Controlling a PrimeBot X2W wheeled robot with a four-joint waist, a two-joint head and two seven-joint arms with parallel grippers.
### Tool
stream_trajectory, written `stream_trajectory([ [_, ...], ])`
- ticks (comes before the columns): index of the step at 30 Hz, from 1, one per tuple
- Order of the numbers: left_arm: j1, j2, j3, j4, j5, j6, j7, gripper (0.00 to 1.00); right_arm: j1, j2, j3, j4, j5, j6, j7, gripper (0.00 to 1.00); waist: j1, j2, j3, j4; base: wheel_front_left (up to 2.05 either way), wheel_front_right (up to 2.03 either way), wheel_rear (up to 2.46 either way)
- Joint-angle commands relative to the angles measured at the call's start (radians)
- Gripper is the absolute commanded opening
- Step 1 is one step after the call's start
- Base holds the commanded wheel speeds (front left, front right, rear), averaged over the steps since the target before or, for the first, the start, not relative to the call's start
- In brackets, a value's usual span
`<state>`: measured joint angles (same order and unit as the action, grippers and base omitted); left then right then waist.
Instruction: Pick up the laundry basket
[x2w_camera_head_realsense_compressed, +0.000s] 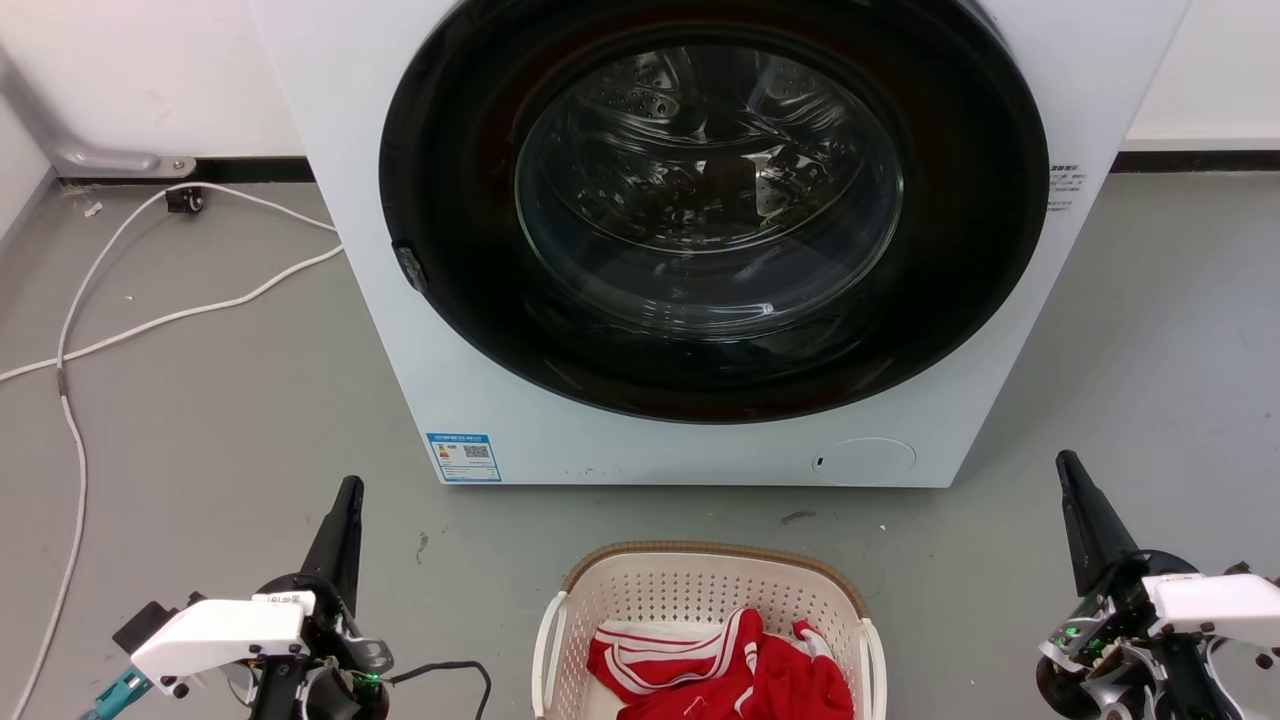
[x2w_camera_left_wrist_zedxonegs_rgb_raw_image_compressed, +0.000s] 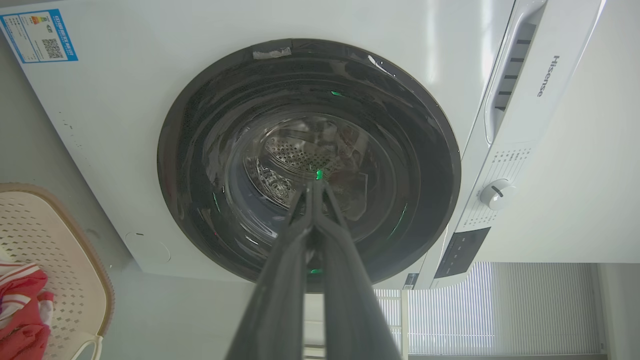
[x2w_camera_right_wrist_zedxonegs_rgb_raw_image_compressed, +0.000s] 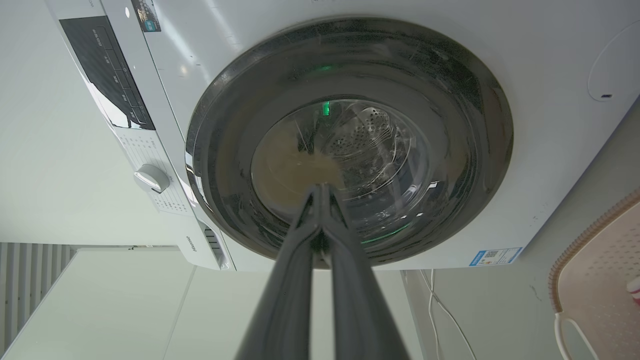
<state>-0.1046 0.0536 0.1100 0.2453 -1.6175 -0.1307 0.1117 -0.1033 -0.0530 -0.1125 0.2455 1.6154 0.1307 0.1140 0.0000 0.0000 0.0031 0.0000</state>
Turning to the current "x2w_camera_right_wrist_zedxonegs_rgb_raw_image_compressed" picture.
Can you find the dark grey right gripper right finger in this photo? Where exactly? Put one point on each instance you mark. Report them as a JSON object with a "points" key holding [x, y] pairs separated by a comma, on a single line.
{"points": [[360, 305]]}

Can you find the white slatted radiator panel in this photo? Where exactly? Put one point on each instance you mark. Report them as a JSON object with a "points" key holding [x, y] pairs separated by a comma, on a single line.
{"points": [[30, 285]]}

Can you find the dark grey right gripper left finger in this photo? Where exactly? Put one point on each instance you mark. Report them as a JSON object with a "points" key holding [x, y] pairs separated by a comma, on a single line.
{"points": [[285, 300]]}

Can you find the white front-load washing machine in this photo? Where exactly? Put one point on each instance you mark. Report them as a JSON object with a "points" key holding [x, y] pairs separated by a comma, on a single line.
{"points": [[540, 100]]}

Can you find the silver washing machine control knob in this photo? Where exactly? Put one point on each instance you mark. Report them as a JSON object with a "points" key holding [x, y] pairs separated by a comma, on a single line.
{"points": [[151, 177]]}

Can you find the beige plastic laundry basket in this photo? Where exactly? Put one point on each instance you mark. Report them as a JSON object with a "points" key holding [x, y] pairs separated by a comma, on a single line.
{"points": [[600, 280]]}

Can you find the dark round washing machine door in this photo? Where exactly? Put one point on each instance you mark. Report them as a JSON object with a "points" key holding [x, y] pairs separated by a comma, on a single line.
{"points": [[450, 125]]}

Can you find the black washing machine display panel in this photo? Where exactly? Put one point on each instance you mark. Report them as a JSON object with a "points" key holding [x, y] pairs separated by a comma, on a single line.
{"points": [[107, 75]]}

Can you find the blue energy label sticker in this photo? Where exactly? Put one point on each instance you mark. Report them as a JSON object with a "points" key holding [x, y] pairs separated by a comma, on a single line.
{"points": [[495, 256]]}

